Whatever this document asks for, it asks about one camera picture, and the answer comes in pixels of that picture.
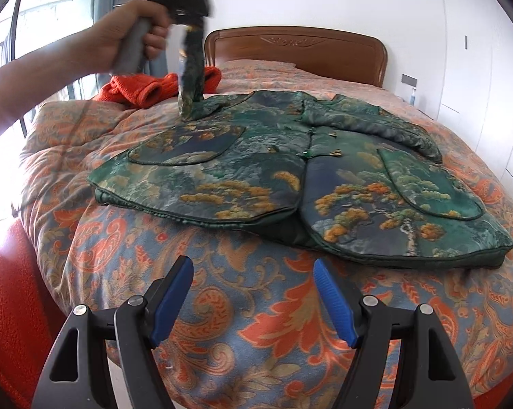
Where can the person's left hand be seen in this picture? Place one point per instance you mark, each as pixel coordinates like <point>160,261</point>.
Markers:
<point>124,34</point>

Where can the grey wall switch panel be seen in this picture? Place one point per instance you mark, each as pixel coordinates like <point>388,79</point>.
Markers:
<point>409,79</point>

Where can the orange knitted garment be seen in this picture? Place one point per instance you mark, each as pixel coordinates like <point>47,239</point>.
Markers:
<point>154,87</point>

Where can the person's left forearm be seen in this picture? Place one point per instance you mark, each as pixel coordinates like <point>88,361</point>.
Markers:
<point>22,81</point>

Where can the red fleece cloth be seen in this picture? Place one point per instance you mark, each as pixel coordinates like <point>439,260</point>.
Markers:
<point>13,306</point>

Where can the blue grey curtain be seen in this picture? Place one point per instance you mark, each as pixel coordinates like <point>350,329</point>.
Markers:
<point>111,21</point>

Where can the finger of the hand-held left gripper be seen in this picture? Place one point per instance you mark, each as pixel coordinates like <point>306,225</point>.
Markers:
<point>191,51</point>

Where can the wooden headboard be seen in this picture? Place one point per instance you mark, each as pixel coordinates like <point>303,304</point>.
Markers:
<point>307,53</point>

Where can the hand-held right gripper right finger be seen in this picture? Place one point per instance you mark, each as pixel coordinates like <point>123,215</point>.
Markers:
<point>341,312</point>

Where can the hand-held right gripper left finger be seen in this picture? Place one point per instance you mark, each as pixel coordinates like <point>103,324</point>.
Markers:
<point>163,312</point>

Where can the green printed quilted jacket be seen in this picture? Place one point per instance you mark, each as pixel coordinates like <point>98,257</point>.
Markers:
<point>307,179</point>

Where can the small blue bottle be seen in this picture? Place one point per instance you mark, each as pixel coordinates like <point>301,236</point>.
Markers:
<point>412,95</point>

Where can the white wardrobe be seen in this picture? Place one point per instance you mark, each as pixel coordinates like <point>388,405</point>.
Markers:
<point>486,76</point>

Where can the floral patterned bed quilt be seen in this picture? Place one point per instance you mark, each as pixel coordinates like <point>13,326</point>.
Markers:
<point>256,238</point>

